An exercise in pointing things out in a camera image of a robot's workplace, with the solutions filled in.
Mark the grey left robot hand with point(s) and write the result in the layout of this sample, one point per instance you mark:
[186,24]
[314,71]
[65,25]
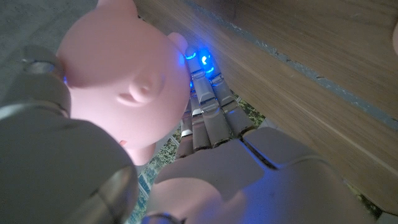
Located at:
[248,180]

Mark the pink plastic piggy bank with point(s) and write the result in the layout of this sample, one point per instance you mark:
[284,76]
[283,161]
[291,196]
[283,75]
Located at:
[118,62]

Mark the printed window backdrop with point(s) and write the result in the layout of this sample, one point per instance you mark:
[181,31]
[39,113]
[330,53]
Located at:
[161,158]

